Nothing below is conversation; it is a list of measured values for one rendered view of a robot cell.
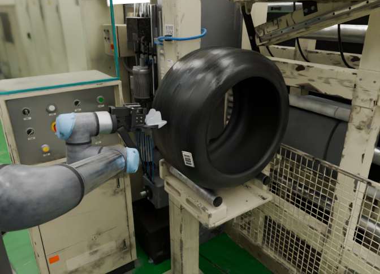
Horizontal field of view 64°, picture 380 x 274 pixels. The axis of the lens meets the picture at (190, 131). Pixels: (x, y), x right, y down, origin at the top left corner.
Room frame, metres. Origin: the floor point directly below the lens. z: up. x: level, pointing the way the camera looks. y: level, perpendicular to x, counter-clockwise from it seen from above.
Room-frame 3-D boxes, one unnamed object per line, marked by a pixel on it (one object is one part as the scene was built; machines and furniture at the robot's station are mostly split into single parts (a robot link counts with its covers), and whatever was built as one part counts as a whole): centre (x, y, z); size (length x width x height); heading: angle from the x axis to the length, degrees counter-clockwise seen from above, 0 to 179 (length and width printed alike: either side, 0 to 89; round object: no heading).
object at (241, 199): (1.24, -0.13, 0.80); 0.37 x 0.36 x 0.02; 124
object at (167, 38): (1.44, 0.03, 1.50); 0.19 x 0.19 x 0.06; 34
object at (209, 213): (1.16, -0.01, 0.84); 0.36 x 0.09 x 0.06; 34
